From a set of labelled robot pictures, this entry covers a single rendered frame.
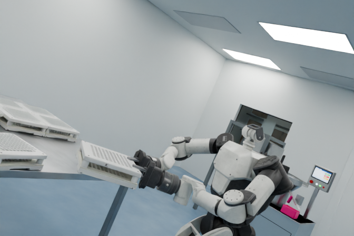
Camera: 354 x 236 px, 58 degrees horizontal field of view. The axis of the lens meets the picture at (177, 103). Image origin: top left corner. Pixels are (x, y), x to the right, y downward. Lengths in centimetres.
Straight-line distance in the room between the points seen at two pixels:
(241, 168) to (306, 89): 547
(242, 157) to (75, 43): 424
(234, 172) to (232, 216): 29
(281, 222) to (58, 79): 378
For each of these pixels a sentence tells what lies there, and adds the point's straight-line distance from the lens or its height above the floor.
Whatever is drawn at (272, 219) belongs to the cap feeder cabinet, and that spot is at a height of 64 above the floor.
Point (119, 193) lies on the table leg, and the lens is 207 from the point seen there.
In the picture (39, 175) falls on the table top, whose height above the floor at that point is 85.
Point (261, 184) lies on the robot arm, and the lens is 137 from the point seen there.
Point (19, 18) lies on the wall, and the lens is 505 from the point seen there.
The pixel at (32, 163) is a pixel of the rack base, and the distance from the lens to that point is 155.
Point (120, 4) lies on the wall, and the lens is 575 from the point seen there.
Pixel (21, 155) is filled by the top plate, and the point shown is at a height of 94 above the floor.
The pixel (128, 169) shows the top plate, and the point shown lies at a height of 106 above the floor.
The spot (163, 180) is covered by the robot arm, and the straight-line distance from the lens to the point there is 139.
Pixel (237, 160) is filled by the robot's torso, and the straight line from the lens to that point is 154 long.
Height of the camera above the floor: 138
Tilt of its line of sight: level
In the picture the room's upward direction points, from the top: 23 degrees clockwise
